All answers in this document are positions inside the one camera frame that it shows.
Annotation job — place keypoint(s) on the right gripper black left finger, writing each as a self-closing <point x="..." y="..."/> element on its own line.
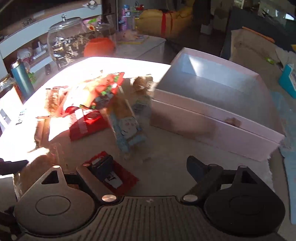
<point x="100" y="192"/>

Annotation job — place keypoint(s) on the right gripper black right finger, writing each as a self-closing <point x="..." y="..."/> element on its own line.
<point x="207" y="177"/>

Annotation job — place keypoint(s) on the red black snack packet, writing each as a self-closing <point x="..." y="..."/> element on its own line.
<point x="108" y="171"/>

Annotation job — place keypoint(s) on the long bread stick packet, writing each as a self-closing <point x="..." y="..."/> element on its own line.
<point x="127" y="131"/>

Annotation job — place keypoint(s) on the red chicken leg packet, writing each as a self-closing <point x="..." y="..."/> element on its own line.
<point x="98" y="92"/>

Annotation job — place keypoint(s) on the pink box base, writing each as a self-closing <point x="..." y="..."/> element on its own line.
<point x="211" y="131"/>

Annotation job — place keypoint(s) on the red white snack bag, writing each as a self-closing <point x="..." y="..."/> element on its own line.
<point x="84" y="122"/>

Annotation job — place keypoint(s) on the teal water bottle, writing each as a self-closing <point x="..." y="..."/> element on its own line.
<point x="22" y="79"/>

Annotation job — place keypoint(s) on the pink box tray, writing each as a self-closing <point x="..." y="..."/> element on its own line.
<point x="222" y="90"/>

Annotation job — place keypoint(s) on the clear small snack packet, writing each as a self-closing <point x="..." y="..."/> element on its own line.
<point x="142" y="90"/>

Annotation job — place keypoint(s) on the teal toy appliance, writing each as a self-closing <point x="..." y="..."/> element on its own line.
<point x="287" y="80"/>

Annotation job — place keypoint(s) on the white tv cabinet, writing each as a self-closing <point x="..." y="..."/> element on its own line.
<point x="43" y="20"/>

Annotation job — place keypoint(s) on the green small toy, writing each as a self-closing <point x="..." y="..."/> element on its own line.
<point x="270" y="60"/>

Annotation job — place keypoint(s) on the grey covered sofa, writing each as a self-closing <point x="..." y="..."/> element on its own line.
<point x="249" y="50"/>

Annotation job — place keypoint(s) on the orange plastic bucket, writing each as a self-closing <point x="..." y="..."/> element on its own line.
<point x="99" y="47"/>

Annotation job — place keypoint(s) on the white side table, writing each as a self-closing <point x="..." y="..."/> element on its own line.
<point x="150" y="48"/>

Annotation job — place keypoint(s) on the yellow armchair with red ribbon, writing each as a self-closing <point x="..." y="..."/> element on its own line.
<point x="164" y="24"/>

